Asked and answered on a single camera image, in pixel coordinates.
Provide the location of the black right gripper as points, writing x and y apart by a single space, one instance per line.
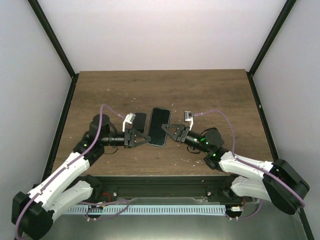
179 128

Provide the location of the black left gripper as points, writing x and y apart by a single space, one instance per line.
135 133

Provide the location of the clear magsafe phone case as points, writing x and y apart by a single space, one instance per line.
145 120

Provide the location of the dark green phone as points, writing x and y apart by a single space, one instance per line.
158 136

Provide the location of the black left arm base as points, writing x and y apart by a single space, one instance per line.
105 194

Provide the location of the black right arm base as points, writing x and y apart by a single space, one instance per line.
224 195

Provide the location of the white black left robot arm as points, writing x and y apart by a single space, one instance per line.
34 212

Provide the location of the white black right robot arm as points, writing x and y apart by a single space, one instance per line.
219 158

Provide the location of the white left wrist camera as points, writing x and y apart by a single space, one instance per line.
128 120

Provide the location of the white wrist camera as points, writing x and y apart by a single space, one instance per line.
128 120
189 117

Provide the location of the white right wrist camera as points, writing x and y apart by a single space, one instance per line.
189 117

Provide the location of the black aluminium frame rail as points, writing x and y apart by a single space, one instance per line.
130 187

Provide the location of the light blue slotted cable duct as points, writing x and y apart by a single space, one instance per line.
202 210

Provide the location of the left black frame post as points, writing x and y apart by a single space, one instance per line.
44 22

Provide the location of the black frame post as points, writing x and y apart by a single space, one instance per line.
44 22
275 29

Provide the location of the right black frame post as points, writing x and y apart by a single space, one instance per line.
275 29

